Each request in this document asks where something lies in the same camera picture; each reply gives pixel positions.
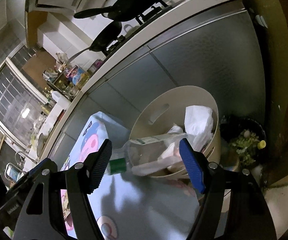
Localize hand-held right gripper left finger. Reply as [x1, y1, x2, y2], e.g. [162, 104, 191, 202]
[13, 138, 113, 240]

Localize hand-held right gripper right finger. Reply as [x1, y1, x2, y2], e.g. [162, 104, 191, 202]
[179, 138, 278, 240]

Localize clear bottle with green cap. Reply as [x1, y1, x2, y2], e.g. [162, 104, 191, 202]
[109, 133, 188, 177]

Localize beige round bin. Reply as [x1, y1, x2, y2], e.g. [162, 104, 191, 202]
[129, 85, 222, 180]

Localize white crumpled paper trash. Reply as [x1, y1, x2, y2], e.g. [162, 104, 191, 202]
[184, 106, 214, 153]

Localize blue printed tablecloth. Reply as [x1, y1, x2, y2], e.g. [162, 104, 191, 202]
[59, 111, 207, 240]

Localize metal faucet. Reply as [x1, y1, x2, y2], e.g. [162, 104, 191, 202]
[15, 151, 38, 167]

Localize green vegetable scraps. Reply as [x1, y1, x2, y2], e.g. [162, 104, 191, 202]
[230, 129, 260, 165]

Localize black bin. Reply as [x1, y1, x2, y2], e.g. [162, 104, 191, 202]
[220, 115, 266, 170]

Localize cooking oil bottle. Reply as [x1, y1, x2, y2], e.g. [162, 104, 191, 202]
[68, 66, 89, 85]

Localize kitchen window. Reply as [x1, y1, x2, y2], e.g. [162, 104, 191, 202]
[0, 57, 52, 150]

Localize steel kitchen cabinet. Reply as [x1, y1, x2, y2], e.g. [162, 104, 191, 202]
[38, 0, 271, 180]

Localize gas stove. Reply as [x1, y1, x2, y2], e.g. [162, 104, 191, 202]
[101, 0, 184, 55]

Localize black wok with glass lid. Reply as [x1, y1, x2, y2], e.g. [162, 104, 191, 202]
[74, 0, 162, 22]

